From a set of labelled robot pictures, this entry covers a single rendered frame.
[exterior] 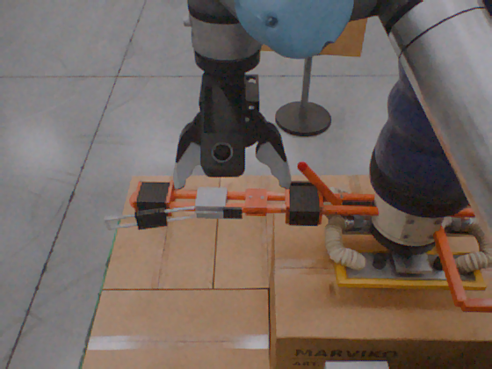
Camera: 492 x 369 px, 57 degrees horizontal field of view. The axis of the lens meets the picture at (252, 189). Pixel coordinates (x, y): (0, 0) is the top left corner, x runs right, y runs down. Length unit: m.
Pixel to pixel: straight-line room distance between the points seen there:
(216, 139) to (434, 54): 0.22
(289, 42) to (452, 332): 1.00
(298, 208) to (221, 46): 0.63
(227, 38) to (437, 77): 0.20
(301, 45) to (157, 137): 2.89
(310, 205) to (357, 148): 2.11
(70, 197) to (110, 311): 1.34
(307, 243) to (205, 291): 0.52
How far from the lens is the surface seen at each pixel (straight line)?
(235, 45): 0.47
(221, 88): 0.50
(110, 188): 2.91
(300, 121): 3.26
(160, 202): 1.06
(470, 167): 0.39
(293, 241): 1.30
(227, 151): 0.47
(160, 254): 1.80
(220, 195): 1.07
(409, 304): 1.25
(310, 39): 0.35
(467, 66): 0.39
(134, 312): 1.68
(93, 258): 2.57
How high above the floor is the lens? 1.96
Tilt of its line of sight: 45 degrees down
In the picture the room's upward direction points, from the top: straight up
